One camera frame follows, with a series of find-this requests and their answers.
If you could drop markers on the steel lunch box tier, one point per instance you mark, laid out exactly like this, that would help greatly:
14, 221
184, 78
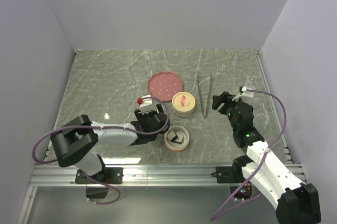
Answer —
183, 113

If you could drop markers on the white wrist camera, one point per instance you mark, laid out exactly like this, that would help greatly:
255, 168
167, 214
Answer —
146, 104
246, 92

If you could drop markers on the pink dotted plate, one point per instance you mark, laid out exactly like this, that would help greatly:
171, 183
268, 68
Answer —
164, 85

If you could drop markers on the cream lunch box tier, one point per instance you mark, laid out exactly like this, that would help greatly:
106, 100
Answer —
174, 147

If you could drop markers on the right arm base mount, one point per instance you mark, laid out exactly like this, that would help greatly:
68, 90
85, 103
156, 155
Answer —
228, 174

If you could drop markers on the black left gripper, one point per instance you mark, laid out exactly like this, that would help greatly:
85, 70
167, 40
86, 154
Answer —
141, 117

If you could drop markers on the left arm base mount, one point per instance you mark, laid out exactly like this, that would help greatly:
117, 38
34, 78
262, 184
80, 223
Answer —
112, 175

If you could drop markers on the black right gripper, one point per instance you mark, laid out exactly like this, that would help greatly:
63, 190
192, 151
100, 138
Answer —
225, 97

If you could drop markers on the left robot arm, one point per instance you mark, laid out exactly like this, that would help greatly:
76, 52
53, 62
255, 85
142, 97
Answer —
74, 146

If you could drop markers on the sushi piece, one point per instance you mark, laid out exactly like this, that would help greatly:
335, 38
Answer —
172, 136
180, 139

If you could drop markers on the sushi piece front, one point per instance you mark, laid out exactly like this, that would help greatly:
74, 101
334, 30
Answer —
180, 139

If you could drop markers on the cream lid with pink knob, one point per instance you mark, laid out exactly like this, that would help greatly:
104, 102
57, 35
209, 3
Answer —
183, 101

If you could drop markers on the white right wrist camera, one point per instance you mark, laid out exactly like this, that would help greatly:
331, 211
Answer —
246, 92

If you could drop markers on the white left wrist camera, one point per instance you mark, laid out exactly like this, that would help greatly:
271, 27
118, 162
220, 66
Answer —
146, 104

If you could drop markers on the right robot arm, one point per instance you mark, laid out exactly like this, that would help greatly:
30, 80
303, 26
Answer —
293, 200

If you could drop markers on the cream lid with barcode label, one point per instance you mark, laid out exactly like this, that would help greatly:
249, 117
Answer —
159, 108

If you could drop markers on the sushi piece back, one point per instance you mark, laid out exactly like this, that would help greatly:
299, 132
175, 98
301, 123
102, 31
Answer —
172, 136

